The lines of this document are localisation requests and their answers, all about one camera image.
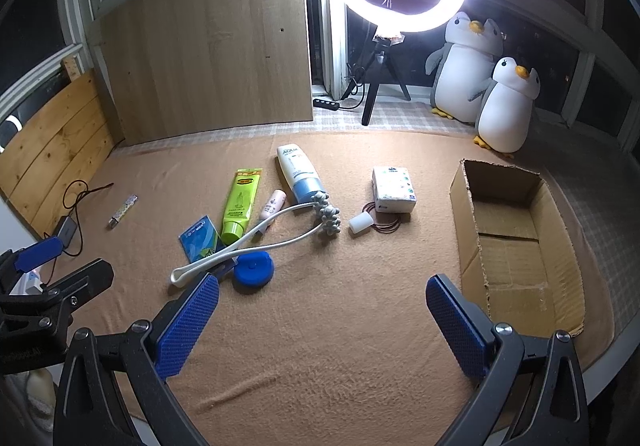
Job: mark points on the small pink tube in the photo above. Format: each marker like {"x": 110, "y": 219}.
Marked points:
{"x": 272, "y": 206}

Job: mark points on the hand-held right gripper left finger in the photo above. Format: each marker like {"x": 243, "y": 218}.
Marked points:
{"x": 187, "y": 326}

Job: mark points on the white printed tissue pack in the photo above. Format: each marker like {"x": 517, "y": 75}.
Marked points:
{"x": 395, "y": 188}

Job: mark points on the green tube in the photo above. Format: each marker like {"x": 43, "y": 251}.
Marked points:
{"x": 240, "y": 206}

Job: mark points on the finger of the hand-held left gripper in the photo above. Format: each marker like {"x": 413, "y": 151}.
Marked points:
{"x": 37, "y": 250}
{"x": 85, "y": 278}

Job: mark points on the large light wooden board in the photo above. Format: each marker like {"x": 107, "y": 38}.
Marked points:
{"x": 210, "y": 50}

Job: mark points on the cardboard box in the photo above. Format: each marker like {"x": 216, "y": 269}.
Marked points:
{"x": 515, "y": 256}

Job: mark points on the small penguin plush toy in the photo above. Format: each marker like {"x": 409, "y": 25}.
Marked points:
{"x": 505, "y": 110}

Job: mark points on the white bottle with blue cap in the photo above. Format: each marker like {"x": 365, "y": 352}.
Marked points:
{"x": 297, "y": 170}

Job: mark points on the black adapter box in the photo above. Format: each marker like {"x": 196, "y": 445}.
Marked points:
{"x": 65, "y": 228}

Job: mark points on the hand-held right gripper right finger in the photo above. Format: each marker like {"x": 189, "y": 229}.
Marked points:
{"x": 457, "y": 331}

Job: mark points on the large penguin plush toy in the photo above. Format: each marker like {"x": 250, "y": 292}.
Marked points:
{"x": 462, "y": 65}

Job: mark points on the white patterned lighter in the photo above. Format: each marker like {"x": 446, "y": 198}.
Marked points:
{"x": 122, "y": 212}

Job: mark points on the pine plank board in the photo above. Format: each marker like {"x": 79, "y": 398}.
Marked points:
{"x": 55, "y": 145}

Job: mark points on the blue round lid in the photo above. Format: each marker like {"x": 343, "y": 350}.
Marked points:
{"x": 255, "y": 273}

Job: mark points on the black power strip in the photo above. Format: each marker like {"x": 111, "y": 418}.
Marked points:
{"x": 326, "y": 103}

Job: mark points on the white massage roller grey balls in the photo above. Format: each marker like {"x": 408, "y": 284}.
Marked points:
{"x": 225, "y": 253}

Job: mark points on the blue printed packet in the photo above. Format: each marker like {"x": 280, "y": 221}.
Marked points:
{"x": 197, "y": 238}

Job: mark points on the small white eraser block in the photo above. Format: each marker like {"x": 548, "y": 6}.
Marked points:
{"x": 361, "y": 222}

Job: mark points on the black tripod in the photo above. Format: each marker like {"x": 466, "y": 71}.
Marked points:
{"x": 372, "y": 90}

